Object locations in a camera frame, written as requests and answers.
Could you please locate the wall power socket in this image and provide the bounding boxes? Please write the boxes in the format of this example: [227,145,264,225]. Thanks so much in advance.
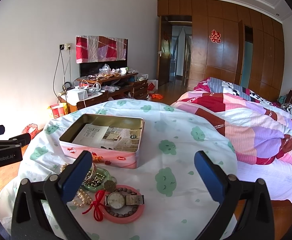
[59,43,71,50]

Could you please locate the red knotted cord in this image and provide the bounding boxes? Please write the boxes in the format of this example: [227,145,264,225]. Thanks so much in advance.
[82,189,107,222]

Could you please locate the hanging power cables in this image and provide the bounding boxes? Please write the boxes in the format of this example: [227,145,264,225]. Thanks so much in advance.
[52,48,72,98]

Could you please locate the red yellow carton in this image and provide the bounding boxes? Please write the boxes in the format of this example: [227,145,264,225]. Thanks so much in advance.
[47,102,68,119]

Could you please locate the wooden wardrobe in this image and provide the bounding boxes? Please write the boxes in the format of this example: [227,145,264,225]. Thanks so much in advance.
[157,0,285,101]

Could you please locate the pearl necklace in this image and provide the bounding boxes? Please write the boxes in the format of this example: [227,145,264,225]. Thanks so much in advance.
[60,162,93,208]

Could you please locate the pink metal tin box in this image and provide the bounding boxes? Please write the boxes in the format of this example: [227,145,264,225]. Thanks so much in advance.
[59,114,144,169]

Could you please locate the red plastic bag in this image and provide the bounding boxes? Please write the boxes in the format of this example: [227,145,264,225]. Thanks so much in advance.
[22,124,39,140]

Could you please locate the orange item on floor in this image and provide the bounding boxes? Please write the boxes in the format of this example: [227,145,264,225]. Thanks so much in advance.
[150,93,164,100]

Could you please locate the thin silver bangle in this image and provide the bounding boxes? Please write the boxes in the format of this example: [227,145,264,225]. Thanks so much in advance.
[82,163,97,184]

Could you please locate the grey stone bead bracelet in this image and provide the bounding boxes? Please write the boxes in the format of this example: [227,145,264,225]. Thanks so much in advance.
[107,187,139,218]

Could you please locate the black television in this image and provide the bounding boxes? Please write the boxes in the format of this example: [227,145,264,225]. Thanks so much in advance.
[77,49,128,76]

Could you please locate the printed paper in tin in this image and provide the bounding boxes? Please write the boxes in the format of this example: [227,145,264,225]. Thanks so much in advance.
[72,124,142,152]

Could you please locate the red double happiness sticker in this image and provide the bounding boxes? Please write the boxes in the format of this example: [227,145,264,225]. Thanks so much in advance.
[209,29,221,43]

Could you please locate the white box on cabinet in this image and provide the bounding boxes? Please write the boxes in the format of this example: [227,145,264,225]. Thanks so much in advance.
[65,88,88,106]

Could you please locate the wooden tv cabinet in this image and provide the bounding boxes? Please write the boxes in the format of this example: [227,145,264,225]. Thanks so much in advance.
[59,73,148,113]

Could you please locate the red patchwork cloth cover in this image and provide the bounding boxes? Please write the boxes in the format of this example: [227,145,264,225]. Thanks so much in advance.
[75,36,128,64]

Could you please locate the wooden room door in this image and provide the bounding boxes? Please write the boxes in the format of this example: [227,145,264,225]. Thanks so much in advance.
[157,16,172,86]

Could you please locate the green jade bangle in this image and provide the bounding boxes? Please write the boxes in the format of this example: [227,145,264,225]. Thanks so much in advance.
[82,167,111,192]

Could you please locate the pink bangle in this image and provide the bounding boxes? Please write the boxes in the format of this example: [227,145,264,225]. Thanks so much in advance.
[100,184,145,224]

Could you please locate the wristwatch with metal band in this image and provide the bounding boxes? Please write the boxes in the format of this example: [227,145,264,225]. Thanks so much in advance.
[105,191,145,210]

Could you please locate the pink patchwork quilt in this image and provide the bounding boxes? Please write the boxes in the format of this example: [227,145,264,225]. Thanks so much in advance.
[173,79,292,165]

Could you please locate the gold bead bracelet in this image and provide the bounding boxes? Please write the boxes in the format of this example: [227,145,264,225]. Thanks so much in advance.
[83,171,107,189]

